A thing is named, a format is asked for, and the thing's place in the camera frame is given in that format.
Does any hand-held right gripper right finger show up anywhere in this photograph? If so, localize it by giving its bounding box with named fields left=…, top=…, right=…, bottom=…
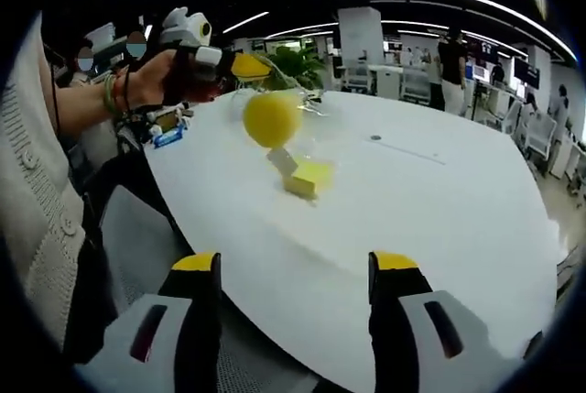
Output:
left=368, top=249, right=528, bottom=393

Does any white office chair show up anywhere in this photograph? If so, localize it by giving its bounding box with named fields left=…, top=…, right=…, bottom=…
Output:
left=522, top=113, right=559, bottom=166

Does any green bracelet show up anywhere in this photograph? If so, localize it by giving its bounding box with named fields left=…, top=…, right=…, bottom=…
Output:
left=102, top=72, right=122, bottom=115

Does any dark wall screen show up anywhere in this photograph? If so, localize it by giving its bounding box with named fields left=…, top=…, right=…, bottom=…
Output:
left=512, top=57, right=542, bottom=90
left=469, top=38, right=501, bottom=67

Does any person's black clothing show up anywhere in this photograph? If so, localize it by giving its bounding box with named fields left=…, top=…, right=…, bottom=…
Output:
left=62, top=232, right=121, bottom=365

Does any green plant in white pot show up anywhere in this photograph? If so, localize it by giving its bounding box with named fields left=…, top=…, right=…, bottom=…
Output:
left=265, top=47, right=329, bottom=97

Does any blue packet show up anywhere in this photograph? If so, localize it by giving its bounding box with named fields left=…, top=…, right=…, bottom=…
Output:
left=152, top=128, right=188, bottom=150

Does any person's left hand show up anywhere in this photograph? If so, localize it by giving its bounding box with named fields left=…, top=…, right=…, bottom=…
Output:
left=116, top=49, right=222, bottom=114

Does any yellow rounded silicone block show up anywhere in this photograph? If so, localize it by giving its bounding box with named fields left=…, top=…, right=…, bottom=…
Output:
left=242, top=92, right=304, bottom=149

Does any yellow box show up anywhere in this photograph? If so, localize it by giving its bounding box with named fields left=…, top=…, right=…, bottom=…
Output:
left=157, top=113, right=180, bottom=134

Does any person's white knit cardigan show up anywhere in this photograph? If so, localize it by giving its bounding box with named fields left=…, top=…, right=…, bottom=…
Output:
left=0, top=12, right=89, bottom=354

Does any grey card label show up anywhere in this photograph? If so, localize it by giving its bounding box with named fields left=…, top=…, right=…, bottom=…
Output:
left=266, top=147, right=299, bottom=180

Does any grey mesh office chair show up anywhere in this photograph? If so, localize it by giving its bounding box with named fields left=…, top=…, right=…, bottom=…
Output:
left=75, top=184, right=321, bottom=393

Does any yellow sponge in plastic wrap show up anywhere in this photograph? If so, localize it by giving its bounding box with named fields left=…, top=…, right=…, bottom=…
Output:
left=277, top=152, right=343, bottom=207

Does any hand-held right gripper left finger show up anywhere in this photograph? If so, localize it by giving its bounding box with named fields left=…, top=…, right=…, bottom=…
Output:
left=75, top=250, right=223, bottom=393

